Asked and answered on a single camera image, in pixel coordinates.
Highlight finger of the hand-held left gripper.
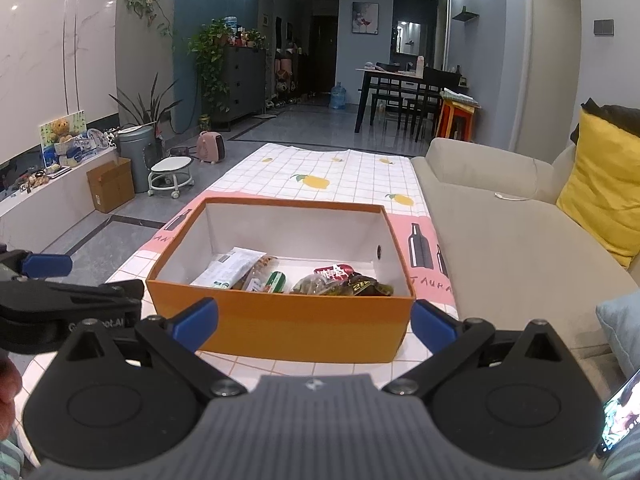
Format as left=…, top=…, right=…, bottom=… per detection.
left=0, top=280, right=147, bottom=313
left=0, top=244, right=74, bottom=282

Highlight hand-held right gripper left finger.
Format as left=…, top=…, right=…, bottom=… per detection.
left=55, top=297, right=249, bottom=398

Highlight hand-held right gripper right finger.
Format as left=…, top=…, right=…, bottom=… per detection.
left=381, top=298, right=572, bottom=397

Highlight white plastic packet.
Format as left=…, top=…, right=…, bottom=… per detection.
left=190, top=247, right=269, bottom=290

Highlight dark green snack packet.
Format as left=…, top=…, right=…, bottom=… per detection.
left=345, top=272, right=396, bottom=297

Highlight clear peanut snack packet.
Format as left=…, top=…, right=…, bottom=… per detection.
left=242, top=255, right=281, bottom=294

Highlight green sausage stick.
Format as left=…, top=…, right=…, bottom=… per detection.
left=264, top=270, right=289, bottom=295

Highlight orange cardboard box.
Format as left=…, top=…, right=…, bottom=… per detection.
left=145, top=197, right=417, bottom=365

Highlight small red snack packet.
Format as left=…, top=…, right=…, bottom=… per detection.
left=313, top=264, right=359, bottom=282

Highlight clear brown snack packet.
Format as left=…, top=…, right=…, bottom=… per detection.
left=290, top=275, right=352, bottom=296

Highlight person's left hand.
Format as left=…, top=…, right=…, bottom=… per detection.
left=0, top=352, right=24, bottom=437

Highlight white tv cabinet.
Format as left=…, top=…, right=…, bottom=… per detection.
left=0, top=152, right=122, bottom=233

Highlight beige sofa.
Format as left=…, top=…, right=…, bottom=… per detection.
left=410, top=137, right=640, bottom=378

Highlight brown cardboard box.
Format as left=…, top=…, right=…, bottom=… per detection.
left=86, top=157, right=137, bottom=214

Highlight pile of small toys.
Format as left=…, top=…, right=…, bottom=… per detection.
left=15, top=127, right=119, bottom=191

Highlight teddy bear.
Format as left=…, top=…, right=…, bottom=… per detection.
left=52, top=117, right=77, bottom=144

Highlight grey trash bin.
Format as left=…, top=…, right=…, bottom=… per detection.
left=117, top=124, right=164, bottom=194

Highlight striped teal cloth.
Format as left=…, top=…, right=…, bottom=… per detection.
left=0, top=427, right=27, bottom=480

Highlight white rolling stool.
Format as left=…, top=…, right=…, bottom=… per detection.
left=148, top=155, right=195, bottom=199

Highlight pink space heater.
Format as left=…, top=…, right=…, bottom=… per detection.
left=195, top=130, right=226, bottom=164

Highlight long leaved potted plant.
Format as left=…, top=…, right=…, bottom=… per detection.
left=108, top=72, right=184, bottom=134

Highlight light blue cushion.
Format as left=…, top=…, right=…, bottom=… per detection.
left=595, top=289, right=640, bottom=380

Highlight smartphone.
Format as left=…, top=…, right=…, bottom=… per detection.
left=597, top=367, right=640, bottom=459

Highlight orange stools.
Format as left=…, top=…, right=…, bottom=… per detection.
left=437, top=97, right=479, bottom=143

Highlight yellow cushion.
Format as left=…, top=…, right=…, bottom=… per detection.
left=555, top=108, right=640, bottom=269

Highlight black dining chair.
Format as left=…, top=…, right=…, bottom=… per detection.
left=414, top=67, right=464, bottom=142

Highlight stack of papers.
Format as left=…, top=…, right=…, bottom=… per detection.
left=440, top=87, right=482, bottom=109

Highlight dark grey dresser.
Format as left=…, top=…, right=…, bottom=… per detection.
left=220, top=44, right=269, bottom=129

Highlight black dining table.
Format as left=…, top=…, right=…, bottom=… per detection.
left=354, top=66, right=472, bottom=134

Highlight green ivy plant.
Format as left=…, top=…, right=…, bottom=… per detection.
left=187, top=18, right=237, bottom=112

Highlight hanging vine plant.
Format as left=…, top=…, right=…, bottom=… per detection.
left=124, top=0, right=174, bottom=37

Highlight dark cushion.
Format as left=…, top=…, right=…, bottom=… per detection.
left=570, top=97, right=640, bottom=144

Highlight grey room door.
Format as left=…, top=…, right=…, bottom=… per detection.
left=529, top=0, right=587, bottom=162

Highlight wall picture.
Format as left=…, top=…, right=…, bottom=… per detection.
left=351, top=1, right=380, bottom=35

